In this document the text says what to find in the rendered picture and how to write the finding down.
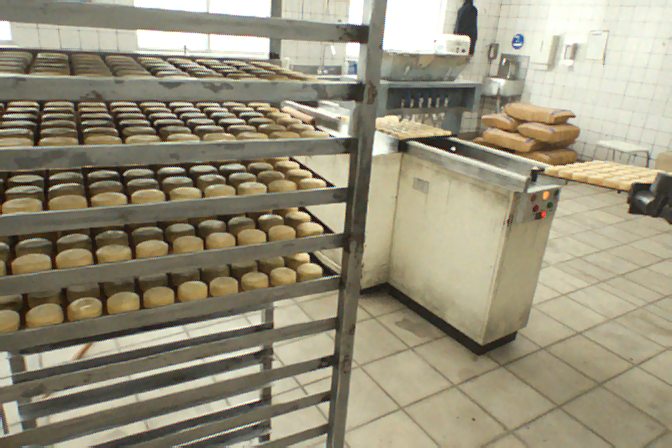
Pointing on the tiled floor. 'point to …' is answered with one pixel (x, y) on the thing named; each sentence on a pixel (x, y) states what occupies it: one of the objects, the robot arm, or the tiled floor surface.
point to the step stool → (624, 151)
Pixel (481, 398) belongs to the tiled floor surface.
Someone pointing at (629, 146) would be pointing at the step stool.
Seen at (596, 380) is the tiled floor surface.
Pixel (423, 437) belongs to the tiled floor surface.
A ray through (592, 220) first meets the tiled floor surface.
